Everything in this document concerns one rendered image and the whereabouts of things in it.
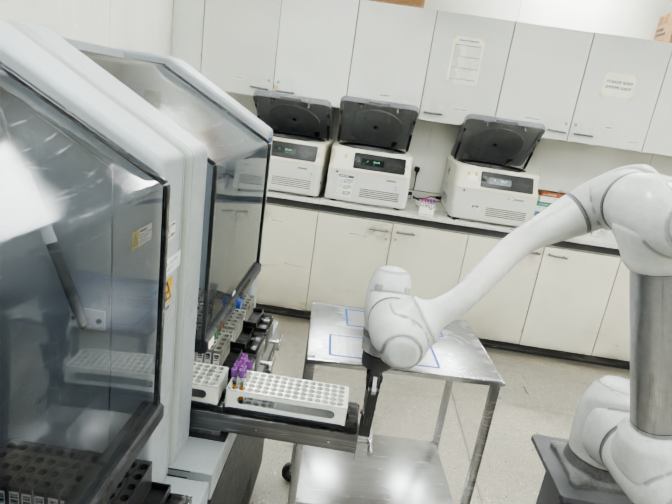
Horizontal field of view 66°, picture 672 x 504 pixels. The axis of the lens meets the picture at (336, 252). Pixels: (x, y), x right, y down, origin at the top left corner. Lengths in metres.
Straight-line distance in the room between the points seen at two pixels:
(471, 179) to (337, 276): 1.12
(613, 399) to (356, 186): 2.37
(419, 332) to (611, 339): 3.20
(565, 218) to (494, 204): 2.37
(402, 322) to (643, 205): 0.49
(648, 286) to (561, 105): 2.84
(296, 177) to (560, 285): 1.94
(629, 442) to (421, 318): 0.56
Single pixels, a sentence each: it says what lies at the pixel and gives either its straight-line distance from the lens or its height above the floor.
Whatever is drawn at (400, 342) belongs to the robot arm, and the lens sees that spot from 0.99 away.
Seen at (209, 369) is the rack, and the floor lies 0.86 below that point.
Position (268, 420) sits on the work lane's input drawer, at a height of 0.80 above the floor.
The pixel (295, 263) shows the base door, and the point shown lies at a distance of 3.63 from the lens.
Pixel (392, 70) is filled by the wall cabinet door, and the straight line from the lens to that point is 3.72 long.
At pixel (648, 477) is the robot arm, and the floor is 0.90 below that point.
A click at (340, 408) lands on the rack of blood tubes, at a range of 1.29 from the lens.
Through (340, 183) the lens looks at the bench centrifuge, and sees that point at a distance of 3.47.
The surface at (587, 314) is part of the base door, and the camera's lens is 4.00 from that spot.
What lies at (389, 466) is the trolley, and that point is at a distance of 2.11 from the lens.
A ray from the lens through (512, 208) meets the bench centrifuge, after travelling 3.62.
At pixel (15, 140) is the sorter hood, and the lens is 0.75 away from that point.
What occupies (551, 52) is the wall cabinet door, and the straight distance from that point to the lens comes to 3.90.
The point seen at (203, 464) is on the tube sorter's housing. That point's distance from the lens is 1.30.
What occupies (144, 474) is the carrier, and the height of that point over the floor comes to 0.88.
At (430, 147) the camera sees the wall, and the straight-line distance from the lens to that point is 4.09.
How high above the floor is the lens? 1.57
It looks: 16 degrees down
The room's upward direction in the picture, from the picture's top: 8 degrees clockwise
